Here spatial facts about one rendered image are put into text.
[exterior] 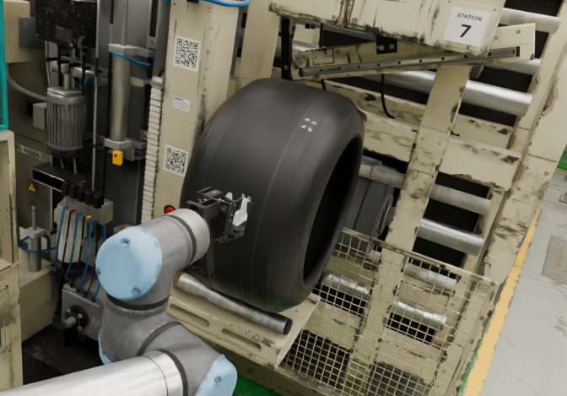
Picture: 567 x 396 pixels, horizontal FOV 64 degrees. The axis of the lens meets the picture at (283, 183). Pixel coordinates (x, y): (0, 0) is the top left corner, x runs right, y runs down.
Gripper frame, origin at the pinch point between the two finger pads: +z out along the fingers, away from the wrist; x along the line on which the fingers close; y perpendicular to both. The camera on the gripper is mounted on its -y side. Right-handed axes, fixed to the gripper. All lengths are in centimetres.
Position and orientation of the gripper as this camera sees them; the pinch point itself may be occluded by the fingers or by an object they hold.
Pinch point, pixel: (240, 216)
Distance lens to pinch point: 96.4
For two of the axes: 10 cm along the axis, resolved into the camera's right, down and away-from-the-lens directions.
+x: -9.0, -3.0, 3.1
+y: 2.2, -9.4, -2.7
